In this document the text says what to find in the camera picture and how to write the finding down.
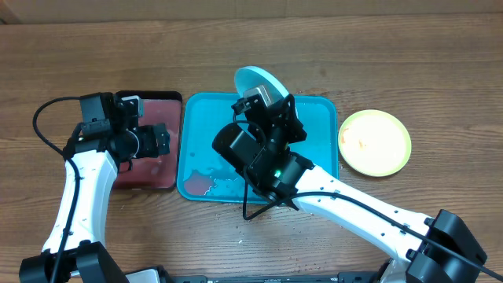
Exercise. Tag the black tray with pink water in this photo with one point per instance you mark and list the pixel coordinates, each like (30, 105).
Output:
(161, 172)

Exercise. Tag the light blue plate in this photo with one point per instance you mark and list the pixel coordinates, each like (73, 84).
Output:
(253, 80)

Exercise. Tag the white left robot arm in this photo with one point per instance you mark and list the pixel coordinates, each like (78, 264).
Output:
(108, 136)

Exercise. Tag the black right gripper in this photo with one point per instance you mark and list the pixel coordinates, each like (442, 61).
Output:
(288, 121)

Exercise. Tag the teal plastic tray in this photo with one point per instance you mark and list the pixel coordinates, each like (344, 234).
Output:
(203, 175)

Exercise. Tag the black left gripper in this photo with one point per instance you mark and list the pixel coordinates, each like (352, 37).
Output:
(152, 146)

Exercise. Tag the yellow-green plate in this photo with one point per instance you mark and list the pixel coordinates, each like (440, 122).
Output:
(374, 143)

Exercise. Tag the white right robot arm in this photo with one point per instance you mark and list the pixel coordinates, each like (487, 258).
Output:
(421, 248)

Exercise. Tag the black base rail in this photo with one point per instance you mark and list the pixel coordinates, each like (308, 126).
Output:
(275, 278)

